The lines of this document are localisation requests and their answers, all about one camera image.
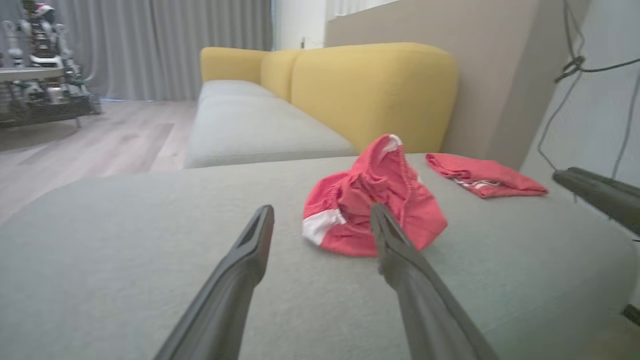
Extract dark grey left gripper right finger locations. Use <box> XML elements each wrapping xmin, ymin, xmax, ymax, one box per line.
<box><xmin>369</xmin><ymin>202</ymin><xmax>501</xmax><ymax>360</ymax></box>

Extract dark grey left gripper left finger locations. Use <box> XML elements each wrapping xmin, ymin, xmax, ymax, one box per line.
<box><xmin>151</xmin><ymin>204</ymin><xmax>276</xmax><ymax>360</ymax></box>

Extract knotted black cable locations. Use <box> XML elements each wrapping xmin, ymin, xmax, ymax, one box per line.
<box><xmin>536</xmin><ymin>0</ymin><xmax>640</xmax><ymax>174</ymax></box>

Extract grey pleated curtain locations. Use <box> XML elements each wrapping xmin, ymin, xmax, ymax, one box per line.
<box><xmin>0</xmin><ymin>0</ymin><xmax>274</xmax><ymax>102</ymax></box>

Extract white toy robot figure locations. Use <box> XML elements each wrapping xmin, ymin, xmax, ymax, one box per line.
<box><xmin>1</xmin><ymin>0</ymin><xmax>82</xmax><ymax>69</ymax></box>

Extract red basketball jersey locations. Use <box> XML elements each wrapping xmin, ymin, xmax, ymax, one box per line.
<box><xmin>425</xmin><ymin>152</ymin><xmax>550</xmax><ymax>199</ymax></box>

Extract yellow sofa backrest cushion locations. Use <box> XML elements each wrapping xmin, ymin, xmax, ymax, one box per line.
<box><xmin>290</xmin><ymin>42</ymin><xmax>459</xmax><ymax>155</ymax></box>
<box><xmin>199</xmin><ymin>46</ymin><xmax>271</xmax><ymax>85</ymax></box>
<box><xmin>259</xmin><ymin>49</ymin><xmax>302</xmax><ymax>103</ymax></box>

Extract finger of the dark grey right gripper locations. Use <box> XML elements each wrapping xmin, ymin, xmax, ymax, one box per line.
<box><xmin>552</xmin><ymin>171</ymin><xmax>640</xmax><ymax>237</ymax></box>
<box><xmin>567</xmin><ymin>167</ymin><xmax>640</xmax><ymax>197</ymax></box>

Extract red white sports shorts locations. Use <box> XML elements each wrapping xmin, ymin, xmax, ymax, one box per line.
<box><xmin>301</xmin><ymin>133</ymin><xmax>449</xmax><ymax>258</ymax></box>

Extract dark low table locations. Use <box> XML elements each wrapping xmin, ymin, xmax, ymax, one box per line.
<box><xmin>0</xmin><ymin>66</ymin><xmax>102</xmax><ymax>132</ymax></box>

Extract grey fabric sofa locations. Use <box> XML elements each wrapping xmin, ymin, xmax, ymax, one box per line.
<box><xmin>0</xmin><ymin>79</ymin><xmax>640</xmax><ymax>360</ymax></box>

